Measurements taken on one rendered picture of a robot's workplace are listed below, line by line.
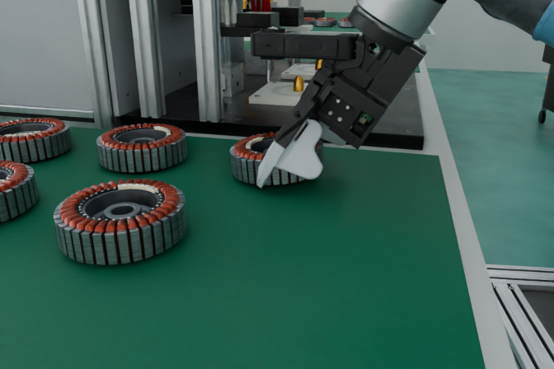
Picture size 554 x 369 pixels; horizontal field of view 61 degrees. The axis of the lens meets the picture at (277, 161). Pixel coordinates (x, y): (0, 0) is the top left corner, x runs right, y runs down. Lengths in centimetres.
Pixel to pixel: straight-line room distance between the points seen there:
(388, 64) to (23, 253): 38
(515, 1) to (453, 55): 580
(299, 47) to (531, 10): 21
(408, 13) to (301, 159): 17
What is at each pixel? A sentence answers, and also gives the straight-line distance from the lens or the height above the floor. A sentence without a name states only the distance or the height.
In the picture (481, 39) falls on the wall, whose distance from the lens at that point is 628.
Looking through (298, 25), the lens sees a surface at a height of 88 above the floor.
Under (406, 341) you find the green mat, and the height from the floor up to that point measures 75.
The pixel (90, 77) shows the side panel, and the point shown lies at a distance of 79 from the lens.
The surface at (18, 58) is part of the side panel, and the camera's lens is 89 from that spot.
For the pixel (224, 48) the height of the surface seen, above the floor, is 86.
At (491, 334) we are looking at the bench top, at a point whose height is 75.
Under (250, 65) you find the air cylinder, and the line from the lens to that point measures 112.
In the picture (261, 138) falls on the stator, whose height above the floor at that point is 79.
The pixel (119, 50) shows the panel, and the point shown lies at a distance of 79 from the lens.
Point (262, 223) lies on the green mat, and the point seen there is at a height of 75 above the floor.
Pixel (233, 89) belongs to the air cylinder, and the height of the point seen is 78.
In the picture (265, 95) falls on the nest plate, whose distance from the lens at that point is 84.
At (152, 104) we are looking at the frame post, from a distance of 77.
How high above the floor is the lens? 97
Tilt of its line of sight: 21 degrees down
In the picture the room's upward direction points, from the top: straight up
